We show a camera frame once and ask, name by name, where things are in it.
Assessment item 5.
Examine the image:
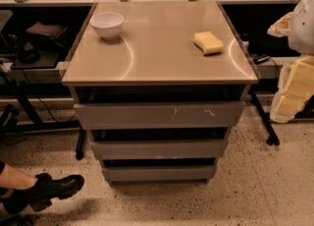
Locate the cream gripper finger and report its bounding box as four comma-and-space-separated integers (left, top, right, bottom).
267, 12, 292, 37

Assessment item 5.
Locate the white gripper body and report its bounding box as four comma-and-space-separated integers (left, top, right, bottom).
270, 55, 314, 123

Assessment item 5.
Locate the grey top drawer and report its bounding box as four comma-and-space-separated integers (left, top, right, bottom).
75, 101, 244, 130

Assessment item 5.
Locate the grey drawer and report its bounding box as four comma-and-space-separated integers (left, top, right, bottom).
102, 166, 217, 182
75, 101, 244, 130
91, 140, 228, 160

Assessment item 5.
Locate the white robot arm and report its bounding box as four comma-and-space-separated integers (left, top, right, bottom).
267, 0, 314, 123

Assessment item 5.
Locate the grey drawer cabinet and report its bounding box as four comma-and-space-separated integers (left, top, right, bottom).
61, 0, 260, 187

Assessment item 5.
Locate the grey bottom drawer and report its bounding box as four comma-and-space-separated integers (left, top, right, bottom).
102, 166, 217, 182

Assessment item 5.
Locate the grey middle drawer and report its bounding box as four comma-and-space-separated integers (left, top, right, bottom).
91, 140, 228, 160

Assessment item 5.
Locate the black power adapter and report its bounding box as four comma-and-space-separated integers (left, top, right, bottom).
253, 54, 270, 65

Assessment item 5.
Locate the black desk leg right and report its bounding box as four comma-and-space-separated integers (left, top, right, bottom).
250, 91, 281, 146

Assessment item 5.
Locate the black desk leg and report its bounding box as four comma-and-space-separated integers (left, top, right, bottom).
250, 91, 281, 146
76, 129, 86, 160

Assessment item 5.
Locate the yellow sponge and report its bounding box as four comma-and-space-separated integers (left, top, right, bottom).
193, 31, 224, 55

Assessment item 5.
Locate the white bowl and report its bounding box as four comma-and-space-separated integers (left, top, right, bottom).
89, 12, 125, 39

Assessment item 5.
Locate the black desk leg left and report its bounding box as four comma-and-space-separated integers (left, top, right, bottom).
76, 129, 86, 160

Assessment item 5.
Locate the dark box on shelf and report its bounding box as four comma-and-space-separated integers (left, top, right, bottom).
26, 22, 69, 52

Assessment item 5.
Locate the black chunky boot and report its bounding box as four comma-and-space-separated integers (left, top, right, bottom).
1, 173, 84, 214

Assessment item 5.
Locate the person's bare leg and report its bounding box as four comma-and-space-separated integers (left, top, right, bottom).
0, 164, 37, 190

